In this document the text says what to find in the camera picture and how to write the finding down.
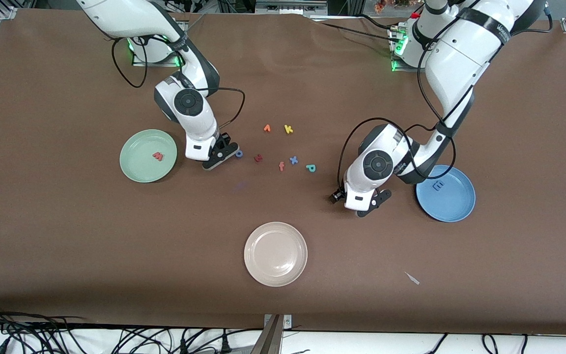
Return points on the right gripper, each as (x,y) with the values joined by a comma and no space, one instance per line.
(223,141)

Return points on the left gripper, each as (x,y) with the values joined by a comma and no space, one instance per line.
(336,196)

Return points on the red foam letter w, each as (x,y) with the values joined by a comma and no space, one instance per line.
(158,156)

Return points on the blue foam letter m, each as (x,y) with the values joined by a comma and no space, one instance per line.
(438,186)

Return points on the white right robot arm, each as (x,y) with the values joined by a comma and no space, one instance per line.
(199,125)

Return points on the beige plate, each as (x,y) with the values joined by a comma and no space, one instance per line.
(275,254)

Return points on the green plate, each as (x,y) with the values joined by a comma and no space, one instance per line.
(140,167)

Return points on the white tape scrap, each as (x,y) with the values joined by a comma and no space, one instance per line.
(412,278)

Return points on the blue plate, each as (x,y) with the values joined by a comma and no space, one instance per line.
(452,206)

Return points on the brown table cover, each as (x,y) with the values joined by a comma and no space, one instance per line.
(67,236)

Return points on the orange brown background object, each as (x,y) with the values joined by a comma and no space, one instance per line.
(380,6)

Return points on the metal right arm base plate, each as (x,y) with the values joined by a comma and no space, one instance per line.
(157,64)

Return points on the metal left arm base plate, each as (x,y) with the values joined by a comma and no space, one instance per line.
(403,69)

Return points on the grey metal frame box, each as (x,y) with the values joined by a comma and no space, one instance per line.
(290,7)

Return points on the grey metal camera post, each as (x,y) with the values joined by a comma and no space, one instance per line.
(270,339)

